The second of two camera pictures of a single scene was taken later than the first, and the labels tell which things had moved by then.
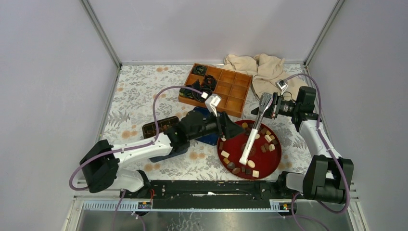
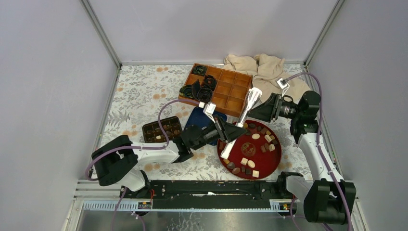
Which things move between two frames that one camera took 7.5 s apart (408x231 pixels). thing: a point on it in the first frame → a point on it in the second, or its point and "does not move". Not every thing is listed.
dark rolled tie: (210, 82) does not move
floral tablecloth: (146, 91) does not move
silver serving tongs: (266, 99) → (254, 95)
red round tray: (264, 156) does not move
